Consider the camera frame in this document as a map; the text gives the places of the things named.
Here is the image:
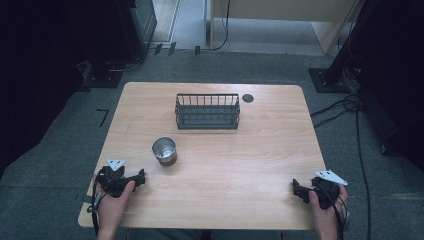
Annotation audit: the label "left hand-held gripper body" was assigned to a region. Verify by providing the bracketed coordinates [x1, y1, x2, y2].
[95, 158, 138, 198]

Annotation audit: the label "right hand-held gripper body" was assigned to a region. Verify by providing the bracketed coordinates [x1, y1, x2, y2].
[310, 169, 349, 210]

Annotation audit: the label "silver metal cup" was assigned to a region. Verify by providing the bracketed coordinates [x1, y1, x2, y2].
[151, 136, 178, 167]

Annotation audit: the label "black wire basket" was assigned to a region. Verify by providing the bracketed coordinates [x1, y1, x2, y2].
[174, 93, 241, 131]

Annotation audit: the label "person's right hand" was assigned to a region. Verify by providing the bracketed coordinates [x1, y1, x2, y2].
[308, 184, 350, 238]

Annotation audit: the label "person's left hand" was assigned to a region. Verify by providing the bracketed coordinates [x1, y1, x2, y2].
[94, 180, 136, 236]

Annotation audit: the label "black metal stand base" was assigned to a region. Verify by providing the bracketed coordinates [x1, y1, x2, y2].
[79, 59, 124, 90]

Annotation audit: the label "black metal stand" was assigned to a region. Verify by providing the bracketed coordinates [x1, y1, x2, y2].
[308, 0, 378, 94]

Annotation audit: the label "dark cabinet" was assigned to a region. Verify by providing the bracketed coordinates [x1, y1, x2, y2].
[116, 0, 158, 61]

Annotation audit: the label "light wooden cabinet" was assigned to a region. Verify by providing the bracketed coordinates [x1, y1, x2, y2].
[209, 0, 363, 56]

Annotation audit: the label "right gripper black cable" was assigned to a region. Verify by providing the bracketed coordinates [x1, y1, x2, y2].
[316, 181, 351, 240]

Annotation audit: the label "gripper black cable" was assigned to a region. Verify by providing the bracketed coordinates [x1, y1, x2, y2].
[87, 176, 111, 236]
[316, 181, 351, 240]

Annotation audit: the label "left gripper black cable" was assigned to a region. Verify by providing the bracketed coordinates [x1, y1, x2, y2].
[87, 176, 111, 236]

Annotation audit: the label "black floor cables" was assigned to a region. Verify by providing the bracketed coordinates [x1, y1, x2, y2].
[309, 93, 373, 240]

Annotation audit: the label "black hanging cable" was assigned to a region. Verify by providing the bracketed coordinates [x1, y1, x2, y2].
[209, 0, 232, 52]

